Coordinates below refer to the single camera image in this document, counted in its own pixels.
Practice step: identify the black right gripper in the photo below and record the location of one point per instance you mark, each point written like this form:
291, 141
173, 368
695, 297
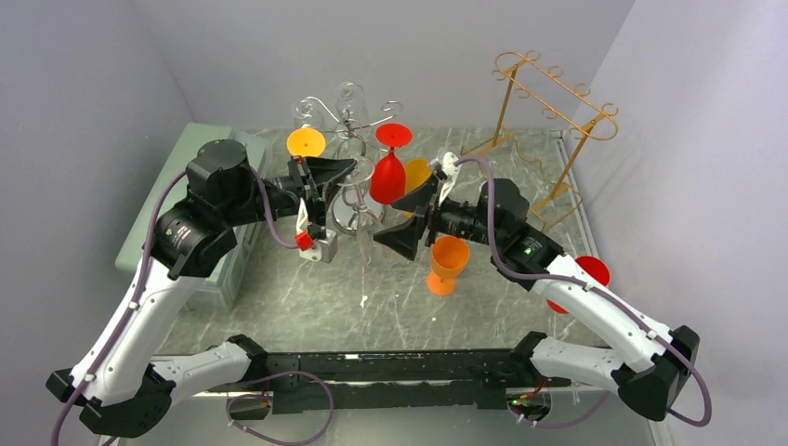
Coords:
404, 238

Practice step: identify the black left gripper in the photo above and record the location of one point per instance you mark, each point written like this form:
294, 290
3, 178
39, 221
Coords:
321, 171

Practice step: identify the orange plastic goblet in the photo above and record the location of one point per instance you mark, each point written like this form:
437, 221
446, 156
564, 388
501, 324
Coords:
448, 258
417, 173
306, 142

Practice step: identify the red plastic goblet back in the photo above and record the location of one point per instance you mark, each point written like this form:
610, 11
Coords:
389, 178

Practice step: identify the red plastic goblet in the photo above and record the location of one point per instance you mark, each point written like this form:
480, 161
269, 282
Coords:
596, 268
389, 178

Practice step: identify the clear ribbed wine glass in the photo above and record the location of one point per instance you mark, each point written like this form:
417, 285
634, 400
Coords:
351, 105
306, 115

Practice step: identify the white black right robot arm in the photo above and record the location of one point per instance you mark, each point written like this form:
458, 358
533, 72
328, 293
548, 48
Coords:
645, 363

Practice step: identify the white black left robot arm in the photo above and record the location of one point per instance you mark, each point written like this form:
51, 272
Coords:
121, 390

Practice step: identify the gold wine glass rack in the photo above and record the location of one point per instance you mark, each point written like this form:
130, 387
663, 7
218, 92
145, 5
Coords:
545, 122

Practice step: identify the orange plastic goblet back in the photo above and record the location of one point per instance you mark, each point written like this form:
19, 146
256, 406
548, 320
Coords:
417, 173

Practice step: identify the green plastic storage box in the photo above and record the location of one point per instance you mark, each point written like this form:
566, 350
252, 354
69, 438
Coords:
221, 289

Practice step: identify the red plastic goblet lying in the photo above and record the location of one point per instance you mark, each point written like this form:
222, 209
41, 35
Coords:
596, 268

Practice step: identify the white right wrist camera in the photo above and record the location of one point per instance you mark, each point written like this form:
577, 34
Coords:
450, 169

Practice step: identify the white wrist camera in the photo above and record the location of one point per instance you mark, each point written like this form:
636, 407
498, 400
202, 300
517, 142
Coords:
450, 169
314, 242

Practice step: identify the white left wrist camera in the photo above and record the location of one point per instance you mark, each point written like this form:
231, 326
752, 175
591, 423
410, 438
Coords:
314, 242

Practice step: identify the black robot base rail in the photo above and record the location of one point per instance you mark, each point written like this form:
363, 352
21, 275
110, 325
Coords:
484, 379

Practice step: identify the aluminium frame rail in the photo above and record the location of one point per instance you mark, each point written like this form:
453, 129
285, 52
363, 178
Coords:
163, 384

